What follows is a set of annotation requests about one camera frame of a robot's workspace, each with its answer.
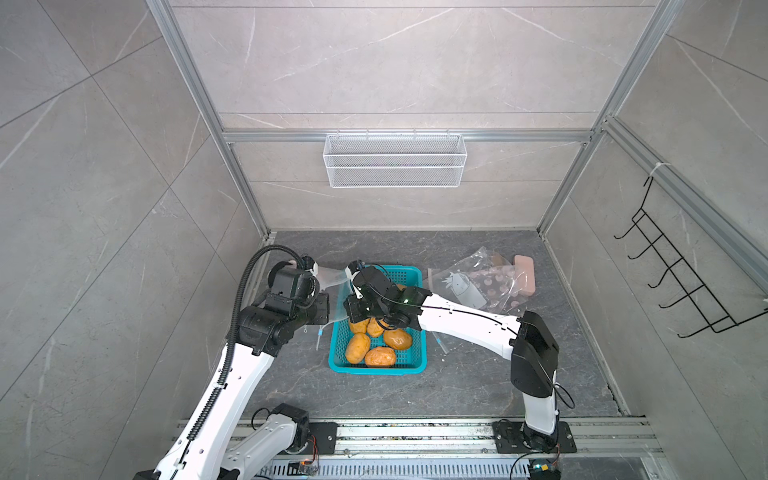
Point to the black wire hook rack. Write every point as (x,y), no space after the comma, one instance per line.
(694,291)

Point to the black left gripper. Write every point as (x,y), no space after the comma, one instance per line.
(321,316)

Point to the long yellow potato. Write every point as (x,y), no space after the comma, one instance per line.
(357,348)

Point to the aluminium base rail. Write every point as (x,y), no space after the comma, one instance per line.
(464,448)

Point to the wrinkled brown potato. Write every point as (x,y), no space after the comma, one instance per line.
(380,357)

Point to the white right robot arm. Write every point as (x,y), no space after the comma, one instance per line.
(525,342)

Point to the pink rectangular box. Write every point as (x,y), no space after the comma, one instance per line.
(524,275)

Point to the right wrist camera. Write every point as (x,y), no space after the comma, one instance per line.
(370,282)

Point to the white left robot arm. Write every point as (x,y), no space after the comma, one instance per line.
(246,372)

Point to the teal plastic basket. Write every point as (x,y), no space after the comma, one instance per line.
(408,362)

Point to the printed clear zipper bag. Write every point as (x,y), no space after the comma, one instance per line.
(485,280)

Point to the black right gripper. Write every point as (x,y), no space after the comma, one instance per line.
(354,311)

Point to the smooth brown potato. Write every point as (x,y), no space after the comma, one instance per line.
(398,339)

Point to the white wire mesh shelf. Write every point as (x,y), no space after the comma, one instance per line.
(415,160)

